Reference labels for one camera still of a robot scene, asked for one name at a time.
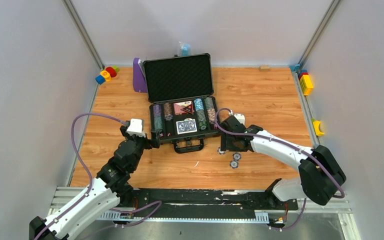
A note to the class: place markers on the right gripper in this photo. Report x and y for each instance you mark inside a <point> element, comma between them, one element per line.
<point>225,145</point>

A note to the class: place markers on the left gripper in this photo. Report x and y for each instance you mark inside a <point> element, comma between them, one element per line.
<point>148,140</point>

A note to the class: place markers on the teal poker chip stack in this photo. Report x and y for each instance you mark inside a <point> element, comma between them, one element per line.
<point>158,123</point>

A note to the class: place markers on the blue playing card deck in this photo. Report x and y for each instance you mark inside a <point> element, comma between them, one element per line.
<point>185,127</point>

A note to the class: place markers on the red playing card deck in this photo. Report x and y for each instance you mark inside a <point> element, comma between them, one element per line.
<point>178,105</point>

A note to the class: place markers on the red triangular card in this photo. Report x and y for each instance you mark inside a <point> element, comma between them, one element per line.
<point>188,109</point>

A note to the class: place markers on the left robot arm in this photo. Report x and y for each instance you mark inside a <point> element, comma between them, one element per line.
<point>107,189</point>

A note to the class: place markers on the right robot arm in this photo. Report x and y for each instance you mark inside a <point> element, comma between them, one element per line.
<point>320,176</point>

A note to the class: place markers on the black poker set case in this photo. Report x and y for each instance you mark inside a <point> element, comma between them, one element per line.
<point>180,79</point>

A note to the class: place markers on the loose chip front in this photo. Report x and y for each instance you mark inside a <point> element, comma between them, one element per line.
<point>234,164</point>

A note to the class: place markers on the pink white poker chip stack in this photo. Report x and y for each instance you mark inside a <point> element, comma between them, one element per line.
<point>211,112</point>

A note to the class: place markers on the purple poker chip stack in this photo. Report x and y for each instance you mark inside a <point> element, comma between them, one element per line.
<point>157,111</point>

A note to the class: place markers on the brown poker chip stack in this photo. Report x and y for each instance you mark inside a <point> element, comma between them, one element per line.
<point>167,109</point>

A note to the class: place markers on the dark green poker chip stack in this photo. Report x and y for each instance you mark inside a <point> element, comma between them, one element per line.
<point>209,104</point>

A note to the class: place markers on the light blue poker chip stack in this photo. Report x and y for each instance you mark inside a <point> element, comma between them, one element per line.
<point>198,104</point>

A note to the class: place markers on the purple stand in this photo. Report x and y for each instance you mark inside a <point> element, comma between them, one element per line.
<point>139,81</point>

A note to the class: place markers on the small wooden block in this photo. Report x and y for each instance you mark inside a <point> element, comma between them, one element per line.
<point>264,68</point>

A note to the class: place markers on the yellow curved toy piece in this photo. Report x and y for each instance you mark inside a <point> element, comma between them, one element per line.
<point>317,128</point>

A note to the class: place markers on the coloured toy cylinders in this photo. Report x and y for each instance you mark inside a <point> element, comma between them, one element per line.
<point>107,74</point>

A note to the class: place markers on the yellow red toy brick block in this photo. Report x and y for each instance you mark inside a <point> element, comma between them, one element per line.
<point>305,82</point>

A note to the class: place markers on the light blue bottle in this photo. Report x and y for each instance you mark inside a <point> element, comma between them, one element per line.
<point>184,49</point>

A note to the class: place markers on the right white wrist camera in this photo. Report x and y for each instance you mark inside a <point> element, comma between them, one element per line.
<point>240,117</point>

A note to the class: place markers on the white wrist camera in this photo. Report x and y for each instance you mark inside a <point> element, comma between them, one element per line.
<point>136,128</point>
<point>240,117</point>

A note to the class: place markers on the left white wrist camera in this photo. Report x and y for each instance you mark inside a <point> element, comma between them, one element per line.
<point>136,128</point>

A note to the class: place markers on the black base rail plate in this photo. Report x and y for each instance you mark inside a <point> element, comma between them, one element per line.
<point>255,199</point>

